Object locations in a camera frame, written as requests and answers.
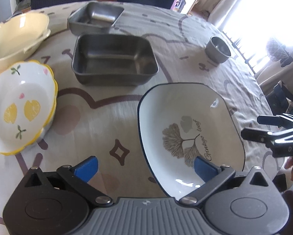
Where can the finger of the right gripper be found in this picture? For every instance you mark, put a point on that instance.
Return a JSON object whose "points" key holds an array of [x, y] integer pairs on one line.
{"points": [[283, 120], [260, 136]]}

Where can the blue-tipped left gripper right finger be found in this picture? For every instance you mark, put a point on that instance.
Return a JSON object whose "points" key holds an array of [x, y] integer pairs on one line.
{"points": [[215, 179]]}

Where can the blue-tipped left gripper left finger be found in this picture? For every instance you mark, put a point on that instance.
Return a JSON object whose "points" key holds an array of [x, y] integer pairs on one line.
{"points": [[77, 179]]}

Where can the white ginkgo print square plate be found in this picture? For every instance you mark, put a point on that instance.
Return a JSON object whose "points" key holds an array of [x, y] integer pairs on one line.
{"points": [[178, 122]]}

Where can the large steel rectangular tray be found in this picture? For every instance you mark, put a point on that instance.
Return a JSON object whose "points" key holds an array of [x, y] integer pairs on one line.
{"points": [[113, 59]]}

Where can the small steel rectangular tray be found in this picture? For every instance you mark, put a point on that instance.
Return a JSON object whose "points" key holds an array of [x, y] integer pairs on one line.
{"points": [[94, 17]]}

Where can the cartoon print tablecloth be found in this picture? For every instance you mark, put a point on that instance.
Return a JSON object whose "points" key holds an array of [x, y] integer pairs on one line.
{"points": [[102, 121]]}

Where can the small round steel cup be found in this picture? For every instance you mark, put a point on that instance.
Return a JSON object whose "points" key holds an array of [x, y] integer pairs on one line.
{"points": [[217, 50]]}

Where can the lemon print scalloped bowl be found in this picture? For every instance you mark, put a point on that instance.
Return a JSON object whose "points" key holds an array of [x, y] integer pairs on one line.
{"points": [[28, 99]]}

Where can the beige window curtain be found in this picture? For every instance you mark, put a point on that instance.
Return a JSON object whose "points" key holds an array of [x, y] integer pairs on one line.
{"points": [[237, 0]]}

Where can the cream bowl with handles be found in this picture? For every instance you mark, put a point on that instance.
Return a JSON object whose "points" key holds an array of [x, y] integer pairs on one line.
{"points": [[21, 36]]}

